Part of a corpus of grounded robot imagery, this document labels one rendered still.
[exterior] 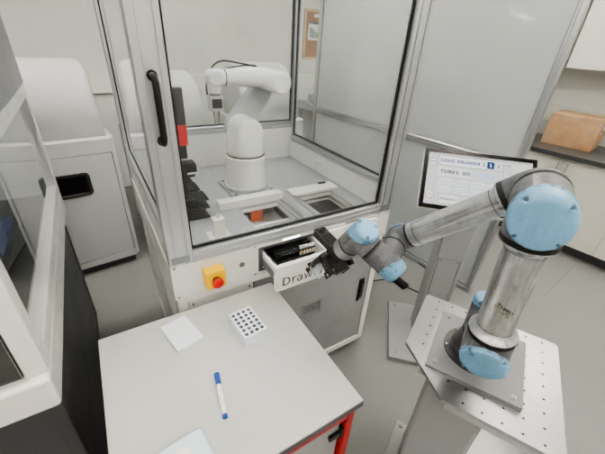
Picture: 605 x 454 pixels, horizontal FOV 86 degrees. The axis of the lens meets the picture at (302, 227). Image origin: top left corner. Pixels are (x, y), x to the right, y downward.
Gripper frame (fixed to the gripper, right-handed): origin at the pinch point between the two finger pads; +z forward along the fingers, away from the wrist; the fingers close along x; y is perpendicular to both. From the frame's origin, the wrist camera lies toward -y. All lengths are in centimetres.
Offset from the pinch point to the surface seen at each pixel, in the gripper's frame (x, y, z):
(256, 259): -15.7, -12.9, 13.7
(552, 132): 312, -57, 29
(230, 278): -26.6, -9.9, 18.0
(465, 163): 93, -22, -13
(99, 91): -46, -276, 174
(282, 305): -12.5, 7.2, 14.0
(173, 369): -54, 14, 9
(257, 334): -27.3, 14.2, 5.6
